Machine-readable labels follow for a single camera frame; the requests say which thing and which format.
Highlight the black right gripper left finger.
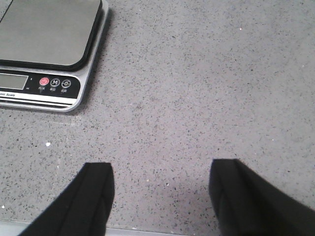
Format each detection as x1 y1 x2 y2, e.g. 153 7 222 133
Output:
20 163 115 236

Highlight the black silver kitchen scale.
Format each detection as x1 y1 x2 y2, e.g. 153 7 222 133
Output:
0 0 109 112

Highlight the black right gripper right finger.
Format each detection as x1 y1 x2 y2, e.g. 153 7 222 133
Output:
209 159 315 236

